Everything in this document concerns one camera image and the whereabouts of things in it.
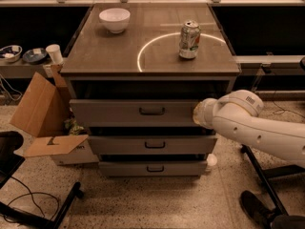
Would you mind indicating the grey top drawer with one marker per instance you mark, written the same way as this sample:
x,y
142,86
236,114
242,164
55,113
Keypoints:
x,y
133,113

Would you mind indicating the grey drawer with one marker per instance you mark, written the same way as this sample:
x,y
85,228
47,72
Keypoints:
x,y
153,169
152,144
133,113

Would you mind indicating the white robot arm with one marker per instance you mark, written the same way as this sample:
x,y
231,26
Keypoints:
x,y
236,117

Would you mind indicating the grey drawer cabinet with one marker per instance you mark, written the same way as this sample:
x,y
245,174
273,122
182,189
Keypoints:
x,y
143,63

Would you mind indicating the grey middle drawer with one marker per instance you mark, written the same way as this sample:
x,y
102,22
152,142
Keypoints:
x,y
152,144

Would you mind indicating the grey bottom drawer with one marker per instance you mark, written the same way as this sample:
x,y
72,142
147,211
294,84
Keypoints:
x,y
153,169

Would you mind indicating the crumpled soda can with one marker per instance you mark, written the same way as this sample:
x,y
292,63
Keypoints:
x,y
189,39

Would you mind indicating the white ceramic bowl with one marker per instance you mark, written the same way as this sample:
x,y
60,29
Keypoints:
x,y
115,20

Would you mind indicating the brown cardboard box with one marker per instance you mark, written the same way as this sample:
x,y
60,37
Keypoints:
x,y
41,113

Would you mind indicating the white paper cup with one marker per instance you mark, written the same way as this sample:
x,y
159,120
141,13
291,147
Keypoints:
x,y
55,53

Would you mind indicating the blue patterned bowl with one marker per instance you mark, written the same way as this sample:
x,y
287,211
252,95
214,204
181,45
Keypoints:
x,y
35,56

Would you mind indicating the low grey shelf left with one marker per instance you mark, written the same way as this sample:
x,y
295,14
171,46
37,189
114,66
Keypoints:
x,y
21,69

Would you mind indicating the grey bowl with items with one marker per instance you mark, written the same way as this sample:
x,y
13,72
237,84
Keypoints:
x,y
10,53

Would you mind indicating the black shoe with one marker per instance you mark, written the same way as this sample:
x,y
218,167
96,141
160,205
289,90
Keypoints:
x,y
256,210

